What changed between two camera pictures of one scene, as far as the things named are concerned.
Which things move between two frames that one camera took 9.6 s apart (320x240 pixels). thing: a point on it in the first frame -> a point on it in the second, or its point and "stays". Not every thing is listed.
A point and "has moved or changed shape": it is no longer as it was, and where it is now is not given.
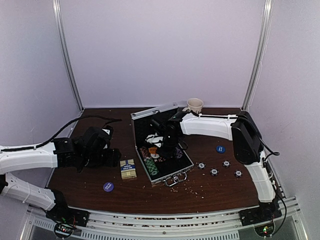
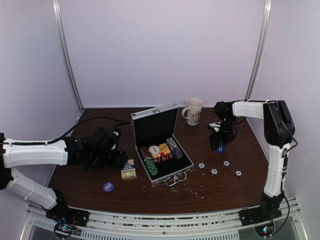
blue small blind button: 220,149 stays
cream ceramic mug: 194,104 stays
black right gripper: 166,154 -> 219,138
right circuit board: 265,230 stays
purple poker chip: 201,165 stays
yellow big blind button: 152,150 has moved or changed shape
